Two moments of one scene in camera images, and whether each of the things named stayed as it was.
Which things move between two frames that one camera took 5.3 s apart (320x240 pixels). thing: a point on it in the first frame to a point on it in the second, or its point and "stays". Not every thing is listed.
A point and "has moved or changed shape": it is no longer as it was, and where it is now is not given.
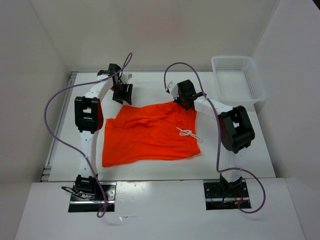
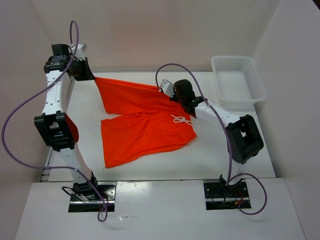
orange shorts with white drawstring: x=140 y=132 has moved or changed shape
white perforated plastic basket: x=238 y=79 stays
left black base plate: x=79 y=203 stays
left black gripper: x=125 y=96 to x=87 y=74
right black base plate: x=226 y=195 stays
